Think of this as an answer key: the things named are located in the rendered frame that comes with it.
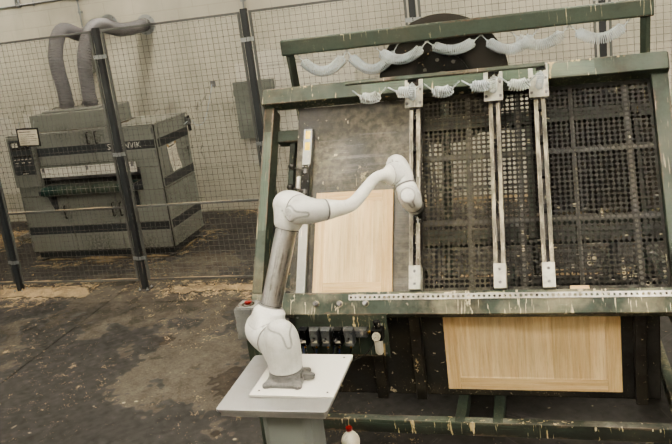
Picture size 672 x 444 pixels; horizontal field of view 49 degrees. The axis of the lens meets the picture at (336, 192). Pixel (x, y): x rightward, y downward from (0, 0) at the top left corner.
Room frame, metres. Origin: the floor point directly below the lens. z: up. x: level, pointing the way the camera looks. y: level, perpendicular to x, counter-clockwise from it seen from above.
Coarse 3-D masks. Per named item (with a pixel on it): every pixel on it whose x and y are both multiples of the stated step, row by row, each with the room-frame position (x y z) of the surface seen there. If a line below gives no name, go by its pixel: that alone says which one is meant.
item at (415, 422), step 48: (288, 288) 4.09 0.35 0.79; (432, 336) 3.70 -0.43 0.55; (624, 336) 3.43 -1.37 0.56; (384, 384) 3.73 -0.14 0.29; (432, 384) 3.71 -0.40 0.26; (624, 384) 3.43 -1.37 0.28; (432, 432) 3.48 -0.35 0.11; (480, 432) 3.41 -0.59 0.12; (528, 432) 3.34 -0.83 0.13; (576, 432) 3.27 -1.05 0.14; (624, 432) 3.21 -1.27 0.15
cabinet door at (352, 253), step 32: (352, 192) 3.93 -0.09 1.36; (384, 192) 3.88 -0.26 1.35; (320, 224) 3.89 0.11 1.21; (352, 224) 3.84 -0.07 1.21; (384, 224) 3.78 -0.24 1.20; (320, 256) 3.80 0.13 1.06; (352, 256) 3.75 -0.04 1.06; (384, 256) 3.69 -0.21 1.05; (320, 288) 3.70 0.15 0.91; (352, 288) 3.65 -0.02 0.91; (384, 288) 3.60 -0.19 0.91
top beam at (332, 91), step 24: (504, 72) 3.94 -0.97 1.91; (552, 72) 3.86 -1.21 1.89; (576, 72) 3.82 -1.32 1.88; (600, 72) 3.78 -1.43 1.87; (624, 72) 3.75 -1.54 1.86; (648, 72) 3.73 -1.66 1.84; (264, 96) 4.32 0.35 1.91; (288, 96) 4.27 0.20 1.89; (312, 96) 4.23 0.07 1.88; (336, 96) 4.18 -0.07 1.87; (384, 96) 4.12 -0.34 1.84
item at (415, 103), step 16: (416, 80) 3.92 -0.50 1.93; (416, 96) 4.02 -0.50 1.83; (416, 112) 4.01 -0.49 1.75; (416, 128) 3.96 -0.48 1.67; (416, 144) 3.91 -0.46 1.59; (416, 160) 3.86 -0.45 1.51; (416, 176) 3.81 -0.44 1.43; (416, 224) 3.68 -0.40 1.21; (416, 240) 3.63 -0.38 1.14; (416, 256) 3.59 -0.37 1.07; (416, 272) 3.54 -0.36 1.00; (416, 288) 3.50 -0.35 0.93
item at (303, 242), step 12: (312, 132) 4.18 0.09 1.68; (312, 144) 4.16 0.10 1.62; (312, 156) 4.13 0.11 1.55; (312, 168) 4.10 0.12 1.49; (300, 228) 3.89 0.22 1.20; (300, 240) 3.86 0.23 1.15; (300, 252) 3.82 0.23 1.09; (300, 264) 3.79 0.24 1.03; (300, 276) 3.75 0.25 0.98; (300, 288) 3.72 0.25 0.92
